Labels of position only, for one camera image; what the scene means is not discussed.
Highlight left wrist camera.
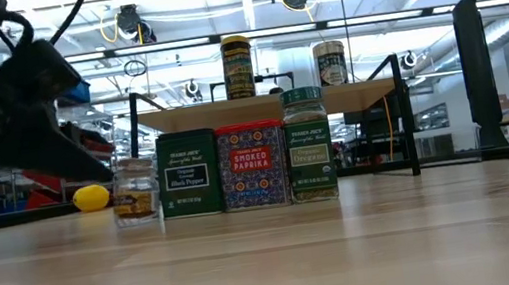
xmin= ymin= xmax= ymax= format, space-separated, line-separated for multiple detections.
xmin=0 ymin=34 xmax=86 ymax=108

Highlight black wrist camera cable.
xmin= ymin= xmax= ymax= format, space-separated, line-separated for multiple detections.
xmin=0 ymin=0 xmax=99 ymax=55

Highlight crunchy onion jar yellow lid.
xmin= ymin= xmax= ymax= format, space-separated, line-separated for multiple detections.
xmin=218 ymin=33 xmax=260 ymax=102

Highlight red plastic bin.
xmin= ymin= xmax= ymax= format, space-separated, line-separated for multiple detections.
xmin=21 ymin=186 xmax=63 ymax=212
xmin=20 ymin=163 xmax=66 ymax=198
xmin=80 ymin=127 xmax=117 ymax=162

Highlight yellow lemon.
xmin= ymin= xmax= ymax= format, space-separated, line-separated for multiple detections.
xmin=70 ymin=182 xmax=113 ymax=216

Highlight blue plastic bin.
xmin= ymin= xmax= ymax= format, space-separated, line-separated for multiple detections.
xmin=58 ymin=78 xmax=94 ymax=108

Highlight wooden shelf black metal legs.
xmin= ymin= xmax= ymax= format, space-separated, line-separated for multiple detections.
xmin=121 ymin=51 xmax=423 ymax=219

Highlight oregano glass jar green lid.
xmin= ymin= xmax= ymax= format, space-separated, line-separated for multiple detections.
xmin=276 ymin=83 xmax=342 ymax=206

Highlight green black pepper tin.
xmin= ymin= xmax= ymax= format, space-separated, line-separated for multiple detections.
xmin=150 ymin=126 xmax=228 ymax=223

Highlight hanging black cable loop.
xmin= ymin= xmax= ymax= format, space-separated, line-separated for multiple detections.
xmin=122 ymin=57 xmax=148 ymax=80

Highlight yellow hanging cable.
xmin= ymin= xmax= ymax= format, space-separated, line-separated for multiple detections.
xmin=380 ymin=94 xmax=399 ymax=163

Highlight small glass jar cork lid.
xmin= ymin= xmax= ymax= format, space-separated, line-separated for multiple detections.
xmin=106 ymin=153 xmax=165 ymax=230

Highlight black upright post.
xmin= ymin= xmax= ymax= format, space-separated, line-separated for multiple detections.
xmin=449 ymin=0 xmax=509 ymax=153

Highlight furikake seasoning jar beige lid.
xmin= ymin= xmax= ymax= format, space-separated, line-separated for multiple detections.
xmin=311 ymin=38 xmax=350 ymax=89

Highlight smoked paprika tin red lid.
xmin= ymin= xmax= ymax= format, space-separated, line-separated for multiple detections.
xmin=212 ymin=117 xmax=296 ymax=216

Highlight dark monitor screen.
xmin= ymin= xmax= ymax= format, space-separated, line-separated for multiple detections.
xmin=413 ymin=102 xmax=451 ymax=133

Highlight black table frame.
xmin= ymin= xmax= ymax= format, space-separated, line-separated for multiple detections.
xmin=0 ymin=135 xmax=509 ymax=242

